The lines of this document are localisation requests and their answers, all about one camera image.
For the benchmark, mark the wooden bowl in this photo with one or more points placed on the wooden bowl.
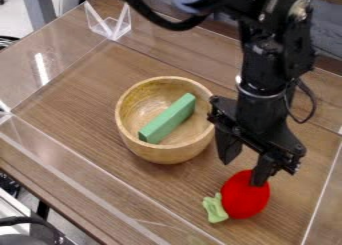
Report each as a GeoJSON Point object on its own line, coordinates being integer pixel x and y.
{"type": "Point", "coordinates": [144, 102]}

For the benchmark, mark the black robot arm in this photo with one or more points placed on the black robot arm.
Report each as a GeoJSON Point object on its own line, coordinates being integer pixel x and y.
{"type": "Point", "coordinates": [279, 55]}

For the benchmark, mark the red plush strawberry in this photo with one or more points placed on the red plush strawberry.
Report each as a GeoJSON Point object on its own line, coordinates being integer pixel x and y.
{"type": "Point", "coordinates": [240, 200]}

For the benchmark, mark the green rectangular block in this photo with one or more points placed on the green rectangular block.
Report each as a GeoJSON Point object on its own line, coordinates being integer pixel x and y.
{"type": "Point", "coordinates": [168, 121]}

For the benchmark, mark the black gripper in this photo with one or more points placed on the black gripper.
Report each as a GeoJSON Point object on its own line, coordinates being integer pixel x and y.
{"type": "Point", "coordinates": [255, 122]}

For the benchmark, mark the clear acrylic corner bracket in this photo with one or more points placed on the clear acrylic corner bracket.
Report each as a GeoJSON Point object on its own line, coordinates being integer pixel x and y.
{"type": "Point", "coordinates": [110, 27]}

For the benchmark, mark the grey post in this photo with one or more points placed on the grey post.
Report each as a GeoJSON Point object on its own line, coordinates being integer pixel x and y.
{"type": "Point", "coordinates": [41, 12]}

